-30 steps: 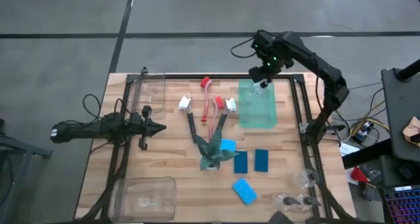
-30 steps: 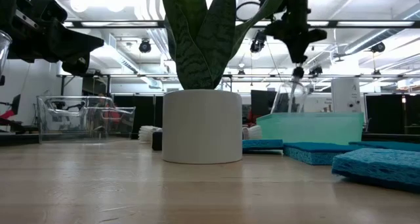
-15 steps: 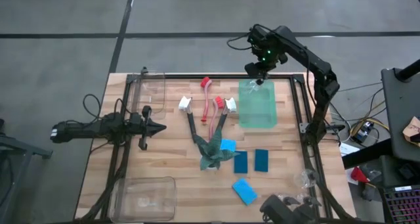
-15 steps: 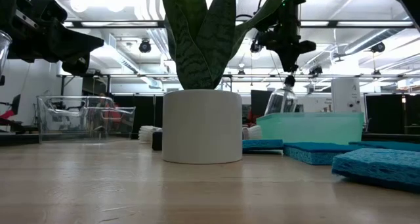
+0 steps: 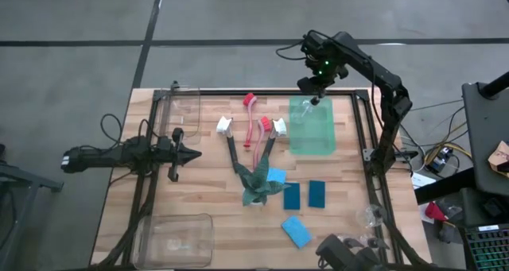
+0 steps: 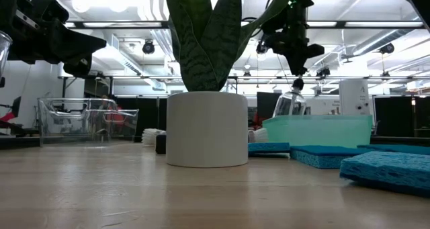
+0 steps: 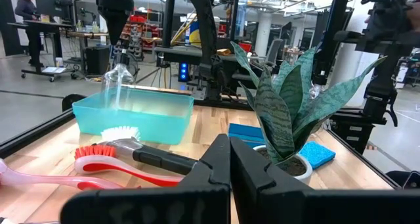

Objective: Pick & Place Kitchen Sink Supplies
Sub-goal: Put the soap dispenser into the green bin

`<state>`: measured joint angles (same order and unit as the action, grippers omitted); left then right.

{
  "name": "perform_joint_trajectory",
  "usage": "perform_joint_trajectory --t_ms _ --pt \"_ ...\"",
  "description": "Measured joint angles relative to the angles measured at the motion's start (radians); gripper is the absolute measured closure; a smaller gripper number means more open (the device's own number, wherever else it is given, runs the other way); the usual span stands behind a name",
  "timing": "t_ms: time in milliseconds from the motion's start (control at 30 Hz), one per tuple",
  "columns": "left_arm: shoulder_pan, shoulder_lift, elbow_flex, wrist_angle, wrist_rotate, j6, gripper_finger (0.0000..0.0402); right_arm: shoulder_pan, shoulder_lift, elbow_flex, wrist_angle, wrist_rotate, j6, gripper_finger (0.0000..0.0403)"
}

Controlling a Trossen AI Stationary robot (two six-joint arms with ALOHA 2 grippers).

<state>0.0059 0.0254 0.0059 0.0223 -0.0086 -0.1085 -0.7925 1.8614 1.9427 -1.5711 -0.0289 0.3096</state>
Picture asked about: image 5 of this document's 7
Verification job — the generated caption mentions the white paper sheet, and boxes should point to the white paper sheet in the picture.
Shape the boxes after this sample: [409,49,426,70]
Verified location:
[410,171,439,191]

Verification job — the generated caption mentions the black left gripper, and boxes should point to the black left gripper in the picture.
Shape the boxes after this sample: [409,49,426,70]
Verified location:
[157,126,203,184]

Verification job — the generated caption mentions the red brush pink handle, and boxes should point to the red brush pink handle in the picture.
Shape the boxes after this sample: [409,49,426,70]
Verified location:
[252,116,273,171]
[242,92,258,149]

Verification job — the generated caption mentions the red object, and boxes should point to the red object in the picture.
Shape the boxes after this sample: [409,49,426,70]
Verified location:
[424,201,449,223]

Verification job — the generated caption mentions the black bulky object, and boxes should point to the black bulky object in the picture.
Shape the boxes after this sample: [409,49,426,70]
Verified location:
[316,234,383,271]

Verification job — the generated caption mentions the green snake plant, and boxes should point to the green snake plant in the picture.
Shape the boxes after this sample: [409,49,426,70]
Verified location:
[234,154,291,207]

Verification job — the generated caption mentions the black power supply box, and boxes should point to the black power supply box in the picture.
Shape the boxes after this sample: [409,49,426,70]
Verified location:
[427,145,455,173]

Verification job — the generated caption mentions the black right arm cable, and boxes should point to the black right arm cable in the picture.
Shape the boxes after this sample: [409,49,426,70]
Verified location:
[275,39,308,61]

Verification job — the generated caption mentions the white brush black handle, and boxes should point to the white brush black handle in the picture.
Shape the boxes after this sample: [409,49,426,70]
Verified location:
[260,118,288,161]
[216,115,240,175]

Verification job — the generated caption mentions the grey metal stand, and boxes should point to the grey metal stand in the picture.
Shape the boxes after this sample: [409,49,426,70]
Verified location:
[0,142,64,271]

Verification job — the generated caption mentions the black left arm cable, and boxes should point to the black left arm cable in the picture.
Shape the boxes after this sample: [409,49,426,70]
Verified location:
[99,113,125,145]

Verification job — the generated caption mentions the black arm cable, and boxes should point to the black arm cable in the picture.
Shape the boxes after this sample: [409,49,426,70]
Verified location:
[99,113,125,145]
[275,39,308,61]

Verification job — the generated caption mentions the brown cardboard box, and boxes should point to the brown cardboard box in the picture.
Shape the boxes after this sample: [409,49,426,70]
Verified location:
[488,140,509,174]

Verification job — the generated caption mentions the black cart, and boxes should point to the black cart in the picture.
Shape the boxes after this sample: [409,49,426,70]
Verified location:
[413,70,509,228]

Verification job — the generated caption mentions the black metal table frame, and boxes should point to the black metal table frame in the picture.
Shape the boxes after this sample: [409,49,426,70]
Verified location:
[107,86,430,271]

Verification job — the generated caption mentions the wide clear plastic bin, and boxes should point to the wide clear plastic bin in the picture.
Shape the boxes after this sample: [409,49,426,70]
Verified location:
[132,213,216,270]

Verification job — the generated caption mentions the clear glass pump bottle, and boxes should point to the clear glass pump bottle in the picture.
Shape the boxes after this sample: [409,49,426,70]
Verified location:
[336,233,365,249]
[293,95,321,123]
[356,204,386,229]
[359,234,390,251]

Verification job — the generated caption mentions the green translucent plastic bin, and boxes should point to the green translucent plastic bin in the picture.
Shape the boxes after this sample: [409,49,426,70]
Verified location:
[288,95,337,157]

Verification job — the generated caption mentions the blue scrub sponge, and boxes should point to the blue scrub sponge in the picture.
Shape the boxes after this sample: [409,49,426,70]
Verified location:
[266,167,288,184]
[281,215,313,250]
[308,179,327,209]
[282,181,301,211]

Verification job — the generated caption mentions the tall clear plastic bin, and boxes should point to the tall clear plastic bin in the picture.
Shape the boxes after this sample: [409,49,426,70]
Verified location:
[153,86,202,139]

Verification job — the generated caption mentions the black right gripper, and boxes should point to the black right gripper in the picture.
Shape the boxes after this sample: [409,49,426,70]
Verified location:
[297,31,351,101]

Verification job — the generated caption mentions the yellow cables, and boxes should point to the yellow cables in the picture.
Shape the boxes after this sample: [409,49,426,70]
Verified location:
[423,122,473,165]

